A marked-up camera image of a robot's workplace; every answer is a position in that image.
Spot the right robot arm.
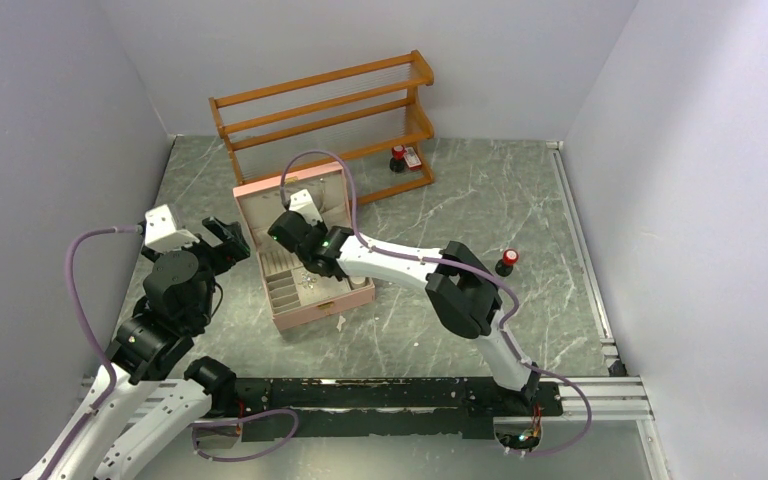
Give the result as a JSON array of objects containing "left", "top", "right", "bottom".
[{"left": 268, "top": 210, "right": 541, "bottom": 414}]

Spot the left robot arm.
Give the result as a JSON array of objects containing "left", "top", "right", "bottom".
[{"left": 24, "top": 209, "right": 250, "bottom": 479}]

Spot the pink jewelry box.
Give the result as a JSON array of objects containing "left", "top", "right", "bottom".
[{"left": 233, "top": 163, "right": 375, "bottom": 331}]

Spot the red black stamp on shelf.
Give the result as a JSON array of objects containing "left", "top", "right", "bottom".
[{"left": 389, "top": 145, "right": 406, "bottom": 173}]

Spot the red white small box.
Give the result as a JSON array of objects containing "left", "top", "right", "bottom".
[{"left": 403, "top": 147, "right": 422, "bottom": 171}]

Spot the wooden shelf rack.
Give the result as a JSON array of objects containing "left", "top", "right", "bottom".
[{"left": 209, "top": 50, "right": 435, "bottom": 204}]

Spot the red black stamp on table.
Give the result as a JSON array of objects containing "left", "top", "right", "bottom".
[{"left": 494, "top": 248, "right": 519, "bottom": 277}]

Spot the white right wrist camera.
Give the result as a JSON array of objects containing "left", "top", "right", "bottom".
[{"left": 289, "top": 189, "right": 324, "bottom": 226}]

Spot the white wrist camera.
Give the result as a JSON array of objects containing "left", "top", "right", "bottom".
[
  {"left": 143, "top": 204, "right": 199, "bottom": 253},
  {"left": 289, "top": 189, "right": 324, "bottom": 226}
]

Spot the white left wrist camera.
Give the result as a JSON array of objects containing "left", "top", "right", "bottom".
[{"left": 143, "top": 204, "right": 199, "bottom": 253}]

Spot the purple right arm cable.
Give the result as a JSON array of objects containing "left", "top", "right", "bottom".
[{"left": 279, "top": 150, "right": 521, "bottom": 362}]

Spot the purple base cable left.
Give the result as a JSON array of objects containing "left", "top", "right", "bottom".
[{"left": 191, "top": 408, "right": 300, "bottom": 464}]

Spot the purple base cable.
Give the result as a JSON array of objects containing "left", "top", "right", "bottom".
[
  {"left": 503, "top": 360, "right": 594, "bottom": 460},
  {"left": 191, "top": 408, "right": 300, "bottom": 464}
]

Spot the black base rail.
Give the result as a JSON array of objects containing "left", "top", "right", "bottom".
[{"left": 79, "top": 376, "right": 654, "bottom": 442}]

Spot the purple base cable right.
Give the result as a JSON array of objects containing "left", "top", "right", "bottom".
[{"left": 503, "top": 360, "right": 594, "bottom": 460}]

